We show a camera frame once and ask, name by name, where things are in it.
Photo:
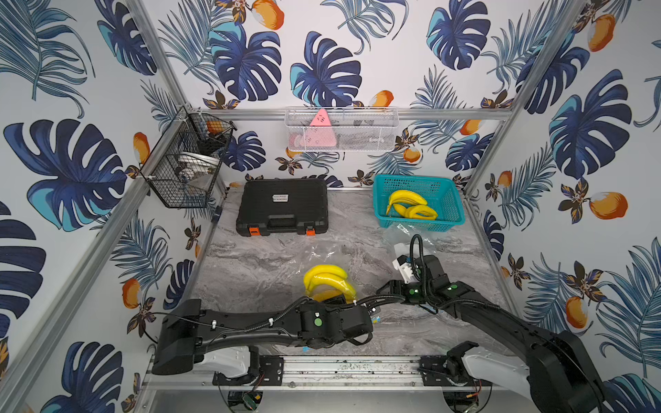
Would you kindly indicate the pink triangular item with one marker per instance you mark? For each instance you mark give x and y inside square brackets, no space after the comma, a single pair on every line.
[320,133]

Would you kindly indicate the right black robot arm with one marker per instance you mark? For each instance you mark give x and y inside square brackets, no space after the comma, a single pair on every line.
[552,370]

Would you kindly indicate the black plastic tool case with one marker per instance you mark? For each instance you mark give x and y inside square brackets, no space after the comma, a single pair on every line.
[274,206]

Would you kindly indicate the white wire wall basket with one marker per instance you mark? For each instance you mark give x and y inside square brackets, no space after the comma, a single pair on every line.
[357,129]

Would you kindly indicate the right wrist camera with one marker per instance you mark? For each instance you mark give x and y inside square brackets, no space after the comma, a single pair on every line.
[405,267]

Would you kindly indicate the yellow banana bunch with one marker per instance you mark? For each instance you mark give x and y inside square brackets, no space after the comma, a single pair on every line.
[325,281]
[406,197]

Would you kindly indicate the black wire basket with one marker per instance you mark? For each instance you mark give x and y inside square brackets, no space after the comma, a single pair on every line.
[189,157]

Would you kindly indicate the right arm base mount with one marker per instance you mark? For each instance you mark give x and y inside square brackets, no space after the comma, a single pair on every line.
[448,369]

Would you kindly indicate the aluminium front rail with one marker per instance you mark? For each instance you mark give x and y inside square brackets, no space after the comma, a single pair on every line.
[351,372]

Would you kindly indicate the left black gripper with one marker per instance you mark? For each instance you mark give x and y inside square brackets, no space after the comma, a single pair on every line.
[365,320]

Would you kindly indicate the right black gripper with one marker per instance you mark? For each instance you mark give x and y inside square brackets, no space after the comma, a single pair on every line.
[391,287]

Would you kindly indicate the single yellow banana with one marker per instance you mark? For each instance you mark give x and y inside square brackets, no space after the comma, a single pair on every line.
[420,212]

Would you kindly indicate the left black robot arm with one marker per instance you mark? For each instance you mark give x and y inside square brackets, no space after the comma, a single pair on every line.
[189,332]

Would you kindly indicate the teal plastic basket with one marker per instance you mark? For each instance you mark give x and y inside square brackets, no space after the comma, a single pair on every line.
[431,203]

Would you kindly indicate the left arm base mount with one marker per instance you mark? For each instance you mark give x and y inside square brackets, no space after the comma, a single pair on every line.
[263,371]

